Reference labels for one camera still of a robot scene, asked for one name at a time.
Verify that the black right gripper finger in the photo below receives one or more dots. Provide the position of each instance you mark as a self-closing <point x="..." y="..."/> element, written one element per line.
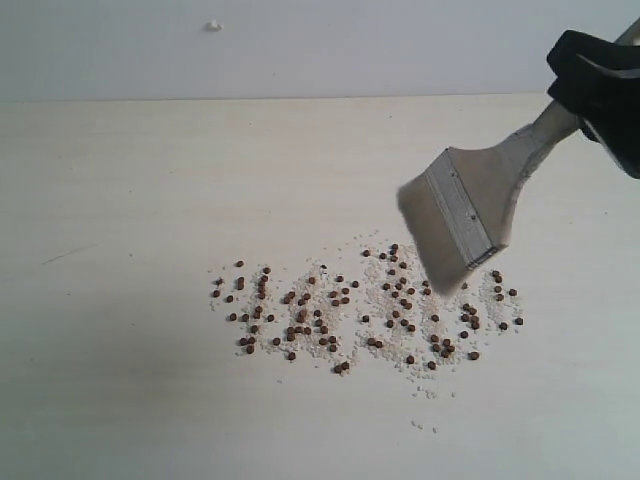
<point x="606" y="103"/>
<point x="575" y="53"/>

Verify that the wide white-bristle paint brush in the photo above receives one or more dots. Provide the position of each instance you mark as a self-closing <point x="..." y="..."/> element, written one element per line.
<point x="459" y="210"/>

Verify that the scattered brown pellets and rice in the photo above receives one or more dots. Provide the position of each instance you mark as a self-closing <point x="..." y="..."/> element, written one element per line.
<point x="366" y="300"/>

